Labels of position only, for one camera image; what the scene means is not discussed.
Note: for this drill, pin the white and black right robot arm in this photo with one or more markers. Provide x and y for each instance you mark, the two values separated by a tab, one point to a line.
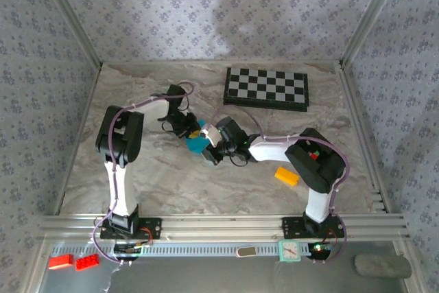
319	204

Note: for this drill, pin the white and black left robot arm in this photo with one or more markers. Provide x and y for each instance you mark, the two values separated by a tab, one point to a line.
121	190

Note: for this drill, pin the yellow rectangular block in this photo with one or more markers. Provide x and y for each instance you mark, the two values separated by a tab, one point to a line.
286	175

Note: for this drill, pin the black and white chessboard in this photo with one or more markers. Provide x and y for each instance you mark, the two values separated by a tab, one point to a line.
267	82

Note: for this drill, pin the small oval white-rimmed object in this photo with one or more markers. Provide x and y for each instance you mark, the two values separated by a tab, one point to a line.
246	252

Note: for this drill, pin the mint green alarm clock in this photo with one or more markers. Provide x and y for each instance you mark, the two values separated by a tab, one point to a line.
289	251

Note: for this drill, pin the studded red toy brick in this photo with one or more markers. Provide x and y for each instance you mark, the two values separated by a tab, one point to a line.
87	262

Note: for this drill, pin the smooth red brick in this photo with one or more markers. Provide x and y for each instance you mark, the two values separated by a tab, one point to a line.
61	261

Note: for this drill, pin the grey stone roll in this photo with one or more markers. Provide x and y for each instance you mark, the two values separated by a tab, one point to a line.
382	266

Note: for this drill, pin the aluminium mounting rail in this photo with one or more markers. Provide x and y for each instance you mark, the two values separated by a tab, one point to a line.
219	228

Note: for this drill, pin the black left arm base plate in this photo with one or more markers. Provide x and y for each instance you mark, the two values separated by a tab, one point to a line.
152	228

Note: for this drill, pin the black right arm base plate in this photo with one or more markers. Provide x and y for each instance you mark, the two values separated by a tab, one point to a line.
291	226

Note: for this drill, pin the aluminium table side rail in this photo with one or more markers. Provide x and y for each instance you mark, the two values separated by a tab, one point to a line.
364	142
75	142

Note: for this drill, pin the aluminium frame post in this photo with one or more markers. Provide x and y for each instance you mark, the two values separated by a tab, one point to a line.
371	15
70	18

